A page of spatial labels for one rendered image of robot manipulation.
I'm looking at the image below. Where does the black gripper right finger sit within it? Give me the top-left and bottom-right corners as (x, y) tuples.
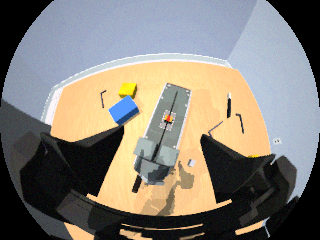
(199, 133), (276, 204)

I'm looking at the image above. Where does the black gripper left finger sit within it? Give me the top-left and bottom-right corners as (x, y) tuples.
(40, 125), (125, 197)

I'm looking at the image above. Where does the blue rectangular block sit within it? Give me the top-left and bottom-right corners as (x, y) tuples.
(108, 95), (139, 125)

